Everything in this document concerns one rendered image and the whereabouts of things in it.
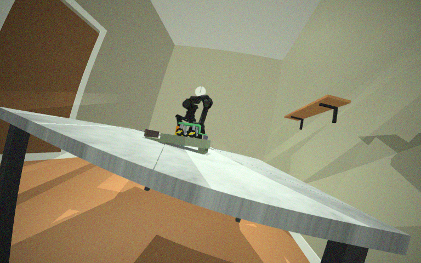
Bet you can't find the pale green ramp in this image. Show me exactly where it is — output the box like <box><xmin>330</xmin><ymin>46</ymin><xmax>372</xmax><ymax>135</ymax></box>
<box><xmin>144</xmin><ymin>129</ymin><xmax>211</xmax><ymax>155</ymax></box>

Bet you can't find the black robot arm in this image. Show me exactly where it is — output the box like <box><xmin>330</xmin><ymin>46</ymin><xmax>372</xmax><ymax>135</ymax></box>
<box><xmin>183</xmin><ymin>95</ymin><xmax>213</xmax><ymax>134</ymax></box>

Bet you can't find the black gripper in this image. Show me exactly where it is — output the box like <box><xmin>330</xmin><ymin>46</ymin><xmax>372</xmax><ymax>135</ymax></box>
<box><xmin>175</xmin><ymin>110</ymin><xmax>199</xmax><ymax>131</ymax></box>

